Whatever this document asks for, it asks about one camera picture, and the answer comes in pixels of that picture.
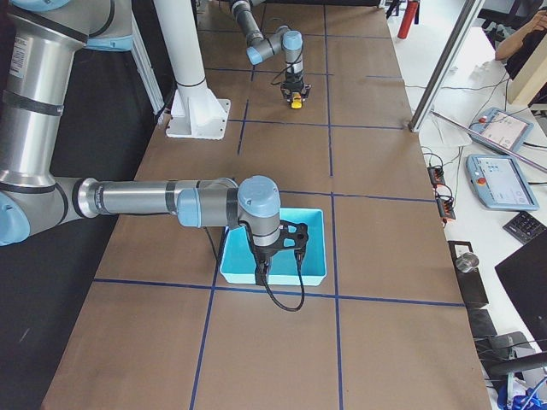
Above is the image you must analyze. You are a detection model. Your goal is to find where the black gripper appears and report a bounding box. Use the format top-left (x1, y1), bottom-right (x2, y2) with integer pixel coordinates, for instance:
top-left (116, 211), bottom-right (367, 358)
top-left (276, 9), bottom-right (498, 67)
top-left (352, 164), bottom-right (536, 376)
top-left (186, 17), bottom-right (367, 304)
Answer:
top-left (280, 73), bottom-right (311, 107)
top-left (252, 243), bottom-right (279, 286)

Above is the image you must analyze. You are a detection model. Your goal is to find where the yellow beetle toy car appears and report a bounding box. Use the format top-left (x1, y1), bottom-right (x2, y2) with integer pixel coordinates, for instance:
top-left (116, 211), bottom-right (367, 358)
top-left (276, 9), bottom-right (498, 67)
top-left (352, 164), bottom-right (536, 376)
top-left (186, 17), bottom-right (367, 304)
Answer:
top-left (290, 93), bottom-right (303, 109)

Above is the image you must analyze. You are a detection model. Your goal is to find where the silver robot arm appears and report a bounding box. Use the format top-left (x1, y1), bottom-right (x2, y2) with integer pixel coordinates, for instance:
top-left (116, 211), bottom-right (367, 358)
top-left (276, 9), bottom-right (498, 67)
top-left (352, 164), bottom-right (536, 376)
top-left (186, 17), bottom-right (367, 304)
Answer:
top-left (229, 0), bottom-right (311, 109)
top-left (1, 1), bottom-right (280, 290)

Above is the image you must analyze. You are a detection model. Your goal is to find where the teal plastic storage bin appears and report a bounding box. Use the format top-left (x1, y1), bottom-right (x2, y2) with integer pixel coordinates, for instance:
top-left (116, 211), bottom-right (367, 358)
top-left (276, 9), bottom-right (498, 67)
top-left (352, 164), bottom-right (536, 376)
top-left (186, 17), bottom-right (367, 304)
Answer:
top-left (219, 207), bottom-right (328, 287)

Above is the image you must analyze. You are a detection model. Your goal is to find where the red cylinder bottle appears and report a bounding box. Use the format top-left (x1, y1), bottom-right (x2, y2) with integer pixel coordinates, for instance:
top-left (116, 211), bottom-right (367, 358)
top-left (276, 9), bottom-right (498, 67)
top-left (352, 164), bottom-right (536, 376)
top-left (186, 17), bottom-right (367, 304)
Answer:
top-left (397, 0), bottom-right (420, 39)

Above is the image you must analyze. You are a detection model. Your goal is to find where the small metal cup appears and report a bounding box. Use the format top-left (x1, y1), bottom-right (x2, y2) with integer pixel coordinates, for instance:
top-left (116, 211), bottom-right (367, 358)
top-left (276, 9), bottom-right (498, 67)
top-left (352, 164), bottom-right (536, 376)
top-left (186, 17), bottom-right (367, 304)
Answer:
top-left (455, 252), bottom-right (479, 273)

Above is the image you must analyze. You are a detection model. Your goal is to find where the teach pendant tablet far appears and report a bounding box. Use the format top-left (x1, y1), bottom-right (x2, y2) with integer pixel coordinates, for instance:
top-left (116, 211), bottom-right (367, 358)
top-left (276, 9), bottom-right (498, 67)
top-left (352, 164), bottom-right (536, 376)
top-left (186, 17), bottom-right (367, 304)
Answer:
top-left (469, 108), bottom-right (533, 152)

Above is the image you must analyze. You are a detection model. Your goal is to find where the teach pendant tablet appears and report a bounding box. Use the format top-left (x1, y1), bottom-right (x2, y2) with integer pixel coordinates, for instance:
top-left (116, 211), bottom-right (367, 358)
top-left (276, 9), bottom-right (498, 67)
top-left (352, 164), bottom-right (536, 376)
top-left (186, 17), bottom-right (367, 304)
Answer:
top-left (466, 155), bottom-right (539, 211)
top-left (469, 108), bottom-right (533, 152)

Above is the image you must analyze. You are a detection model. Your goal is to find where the teach pendant tablet near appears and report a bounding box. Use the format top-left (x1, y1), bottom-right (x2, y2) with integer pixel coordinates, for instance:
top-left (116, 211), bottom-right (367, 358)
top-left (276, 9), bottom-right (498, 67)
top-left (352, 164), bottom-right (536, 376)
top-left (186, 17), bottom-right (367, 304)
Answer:
top-left (466, 155), bottom-right (539, 211)

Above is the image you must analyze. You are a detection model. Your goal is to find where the seated person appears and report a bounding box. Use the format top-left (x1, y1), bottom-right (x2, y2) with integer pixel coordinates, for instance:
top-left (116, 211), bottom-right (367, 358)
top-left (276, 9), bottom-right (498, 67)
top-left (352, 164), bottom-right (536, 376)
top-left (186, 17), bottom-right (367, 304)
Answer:
top-left (495, 7), bottom-right (546, 79)

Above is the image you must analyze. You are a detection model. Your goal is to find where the black keyboard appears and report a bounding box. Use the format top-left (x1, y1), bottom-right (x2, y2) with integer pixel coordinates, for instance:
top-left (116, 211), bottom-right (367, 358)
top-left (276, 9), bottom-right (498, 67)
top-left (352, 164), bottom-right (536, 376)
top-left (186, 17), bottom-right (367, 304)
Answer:
top-left (503, 211), bottom-right (546, 244)

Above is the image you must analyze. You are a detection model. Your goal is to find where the black camera cable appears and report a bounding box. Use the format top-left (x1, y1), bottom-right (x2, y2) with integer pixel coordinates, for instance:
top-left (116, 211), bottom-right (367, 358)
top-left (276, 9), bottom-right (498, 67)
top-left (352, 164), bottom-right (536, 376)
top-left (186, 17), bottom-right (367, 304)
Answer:
top-left (261, 260), bottom-right (305, 313)

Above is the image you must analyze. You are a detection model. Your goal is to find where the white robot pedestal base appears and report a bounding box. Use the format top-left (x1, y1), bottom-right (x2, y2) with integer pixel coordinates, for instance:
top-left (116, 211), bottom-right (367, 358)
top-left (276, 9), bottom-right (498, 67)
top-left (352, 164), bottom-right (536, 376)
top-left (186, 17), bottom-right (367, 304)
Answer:
top-left (154, 0), bottom-right (231, 140)

